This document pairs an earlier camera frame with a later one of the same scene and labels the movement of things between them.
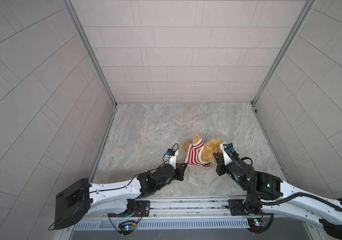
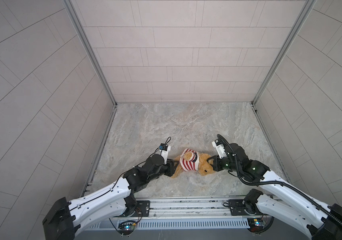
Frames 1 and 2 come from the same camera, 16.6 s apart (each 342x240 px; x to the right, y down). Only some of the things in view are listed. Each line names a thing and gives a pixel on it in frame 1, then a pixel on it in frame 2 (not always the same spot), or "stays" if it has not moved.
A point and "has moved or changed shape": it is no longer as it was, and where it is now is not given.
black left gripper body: [177, 176] → [168, 170]
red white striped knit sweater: [192, 158] has moved or changed shape
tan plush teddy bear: [210, 146] → [204, 168]
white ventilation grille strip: [167, 224] stays
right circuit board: [255, 224] stays
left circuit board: [126, 228] stays
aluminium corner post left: [75, 18] stays
